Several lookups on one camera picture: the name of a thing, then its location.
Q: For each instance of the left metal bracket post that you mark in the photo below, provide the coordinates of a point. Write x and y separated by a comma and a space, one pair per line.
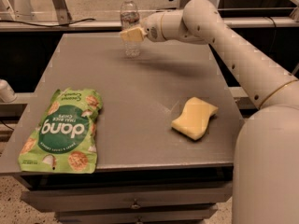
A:
62, 13

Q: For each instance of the clear plastic water bottle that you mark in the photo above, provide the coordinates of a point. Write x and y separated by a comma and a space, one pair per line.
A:
130, 17

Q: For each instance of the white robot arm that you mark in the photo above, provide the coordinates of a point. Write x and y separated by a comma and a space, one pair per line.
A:
266, 164

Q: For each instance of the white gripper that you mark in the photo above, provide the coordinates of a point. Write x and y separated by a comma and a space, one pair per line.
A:
151, 27

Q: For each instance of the white cylinder at left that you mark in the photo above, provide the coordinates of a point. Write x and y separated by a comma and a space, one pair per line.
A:
7, 94

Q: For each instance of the yellow sponge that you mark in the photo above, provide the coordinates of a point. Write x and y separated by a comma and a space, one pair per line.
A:
194, 118

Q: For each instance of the grey cabinet with drawers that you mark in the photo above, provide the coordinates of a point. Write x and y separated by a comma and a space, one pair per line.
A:
140, 156

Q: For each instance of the green rice chip bag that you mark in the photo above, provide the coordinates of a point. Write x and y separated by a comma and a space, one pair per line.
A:
64, 139

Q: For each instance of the metal frame rail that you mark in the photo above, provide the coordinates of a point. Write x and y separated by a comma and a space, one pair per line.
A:
94, 25

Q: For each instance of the upper drawer knob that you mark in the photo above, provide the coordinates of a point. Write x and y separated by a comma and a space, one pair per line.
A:
135, 205

